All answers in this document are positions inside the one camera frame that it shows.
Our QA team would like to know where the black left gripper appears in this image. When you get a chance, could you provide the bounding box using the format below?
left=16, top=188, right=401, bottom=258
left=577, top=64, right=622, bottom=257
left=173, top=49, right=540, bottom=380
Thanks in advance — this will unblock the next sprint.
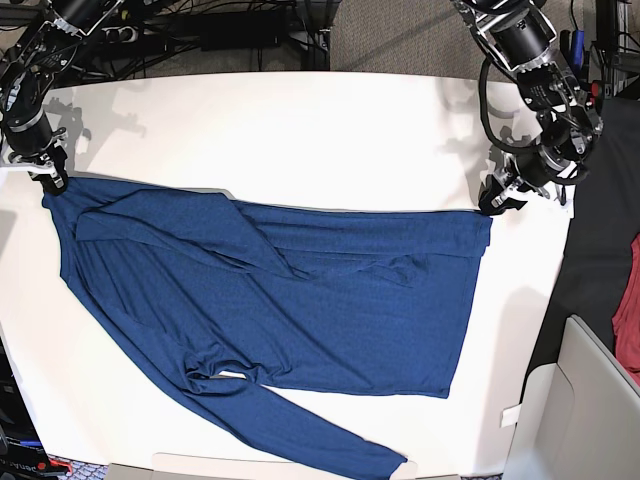
left=478, top=154, right=538, bottom=216

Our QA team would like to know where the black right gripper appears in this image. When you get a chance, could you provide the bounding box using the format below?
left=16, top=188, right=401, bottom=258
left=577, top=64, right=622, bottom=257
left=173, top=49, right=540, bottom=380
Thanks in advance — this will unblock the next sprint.
left=2, top=145, right=68, bottom=196

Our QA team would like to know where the blue long-sleeve shirt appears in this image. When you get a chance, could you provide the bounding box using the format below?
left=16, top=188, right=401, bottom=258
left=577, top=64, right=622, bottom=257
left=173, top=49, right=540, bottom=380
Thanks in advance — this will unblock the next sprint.
left=42, top=178, right=492, bottom=479

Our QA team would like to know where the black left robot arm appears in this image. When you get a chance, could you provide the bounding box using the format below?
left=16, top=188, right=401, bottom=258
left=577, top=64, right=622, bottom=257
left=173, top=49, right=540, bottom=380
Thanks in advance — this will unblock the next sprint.
left=452, top=1, right=603, bottom=216

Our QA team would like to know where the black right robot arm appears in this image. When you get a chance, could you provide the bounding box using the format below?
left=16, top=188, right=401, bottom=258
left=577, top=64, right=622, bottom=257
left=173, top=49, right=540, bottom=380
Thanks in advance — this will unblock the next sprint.
left=1, top=0, right=121, bottom=195

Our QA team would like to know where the black cloth cover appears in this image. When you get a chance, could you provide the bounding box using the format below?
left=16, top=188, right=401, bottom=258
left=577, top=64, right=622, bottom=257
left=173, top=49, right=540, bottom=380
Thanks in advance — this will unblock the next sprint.
left=526, top=97, right=639, bottom=374

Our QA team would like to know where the orange black clamp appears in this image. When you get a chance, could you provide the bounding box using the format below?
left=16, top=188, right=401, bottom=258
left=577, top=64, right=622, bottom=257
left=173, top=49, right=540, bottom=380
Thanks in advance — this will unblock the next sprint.
left=590, top=80, right=606, bottom=111

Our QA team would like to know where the white power strip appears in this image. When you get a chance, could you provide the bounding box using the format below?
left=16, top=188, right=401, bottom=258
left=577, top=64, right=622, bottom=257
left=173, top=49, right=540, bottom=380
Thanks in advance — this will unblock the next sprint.
left=102, top=26, right=138, bottom=44

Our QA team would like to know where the red cloth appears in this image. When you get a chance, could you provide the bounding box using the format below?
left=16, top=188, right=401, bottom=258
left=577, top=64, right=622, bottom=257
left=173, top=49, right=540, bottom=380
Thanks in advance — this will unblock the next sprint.
left=612, top=236, right=640, bottom=383

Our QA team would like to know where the white paper tag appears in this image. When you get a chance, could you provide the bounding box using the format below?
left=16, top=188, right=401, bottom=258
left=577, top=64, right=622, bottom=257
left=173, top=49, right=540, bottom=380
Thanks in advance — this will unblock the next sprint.
left=500, top=404, right=522, bottom=428

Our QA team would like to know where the beige plastic bin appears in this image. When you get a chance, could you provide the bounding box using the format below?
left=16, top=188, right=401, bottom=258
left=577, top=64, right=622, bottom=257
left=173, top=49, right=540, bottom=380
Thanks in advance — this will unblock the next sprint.
left=503, top=316, right=639, bottom=480

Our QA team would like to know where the black box under table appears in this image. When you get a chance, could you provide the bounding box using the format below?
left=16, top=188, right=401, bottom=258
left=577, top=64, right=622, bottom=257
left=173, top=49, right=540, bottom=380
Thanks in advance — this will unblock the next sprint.
left=199, top=11, right=286, bottom=51

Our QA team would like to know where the blue handled tool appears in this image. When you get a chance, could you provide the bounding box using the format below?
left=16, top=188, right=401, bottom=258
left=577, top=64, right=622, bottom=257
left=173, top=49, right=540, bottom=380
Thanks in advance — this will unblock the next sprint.
left=571, top=29, right=585, bottom=71

